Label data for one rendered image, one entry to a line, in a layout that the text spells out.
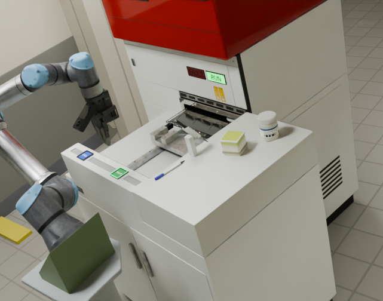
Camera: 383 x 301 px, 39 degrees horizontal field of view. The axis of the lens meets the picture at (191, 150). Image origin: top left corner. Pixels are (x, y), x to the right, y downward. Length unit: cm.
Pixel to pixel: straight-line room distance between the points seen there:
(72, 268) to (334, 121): 154
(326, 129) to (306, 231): 70
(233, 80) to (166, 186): 57
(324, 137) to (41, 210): 148
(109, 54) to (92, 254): 239
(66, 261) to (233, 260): 58
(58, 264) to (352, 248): 165
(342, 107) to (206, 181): 112
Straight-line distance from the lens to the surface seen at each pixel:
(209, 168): 200
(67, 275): 189
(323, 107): 272
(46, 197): 194
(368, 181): 340
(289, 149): 201
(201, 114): 250
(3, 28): 390
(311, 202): 222
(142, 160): 241
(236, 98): 231
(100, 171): 220
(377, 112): 407
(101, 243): 194
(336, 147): 290
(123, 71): 420
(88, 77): 193
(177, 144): 236
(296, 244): 223
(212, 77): 236
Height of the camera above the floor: 206
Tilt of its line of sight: 31 degrees down
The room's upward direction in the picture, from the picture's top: 16 degrees counter-clockwise
